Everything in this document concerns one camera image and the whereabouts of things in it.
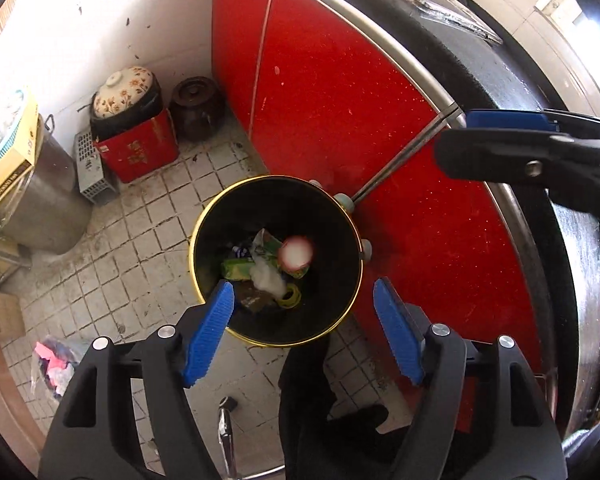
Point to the black pot floral lid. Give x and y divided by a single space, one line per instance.
122 92

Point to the white red-rimmed round item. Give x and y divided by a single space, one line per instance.
296 252

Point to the black gold-rimmed trash bin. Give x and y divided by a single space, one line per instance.
325 220

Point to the green cartoon snack bag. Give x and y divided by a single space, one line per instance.
265 245

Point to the plastic bag pink contents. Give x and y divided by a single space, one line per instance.
55 365

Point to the steel sink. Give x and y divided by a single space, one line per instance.
460 17

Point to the brown ceramic jar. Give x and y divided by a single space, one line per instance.
197 107

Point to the large steel pot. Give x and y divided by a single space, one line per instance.
50 195

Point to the red cabinet door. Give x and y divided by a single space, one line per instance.
240 60
455 260
340 90

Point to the red box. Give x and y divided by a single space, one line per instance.
140 152

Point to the person's dark pants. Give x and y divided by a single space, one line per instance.
310 410

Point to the green paper box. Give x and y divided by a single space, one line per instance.
235 269

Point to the brown cardboard box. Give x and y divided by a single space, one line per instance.
0 312

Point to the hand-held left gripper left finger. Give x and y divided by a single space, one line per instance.
207 330

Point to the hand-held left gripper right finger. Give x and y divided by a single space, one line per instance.
397 330

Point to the yellow red tape spool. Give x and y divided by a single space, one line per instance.
291 300

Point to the yellow cardboard box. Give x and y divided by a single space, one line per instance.
15 160

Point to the grey plastic basket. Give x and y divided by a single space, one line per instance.
92 180

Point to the chrome stool leg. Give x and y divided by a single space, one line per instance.
226 430

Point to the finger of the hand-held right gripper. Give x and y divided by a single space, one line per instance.
490 152
505 120

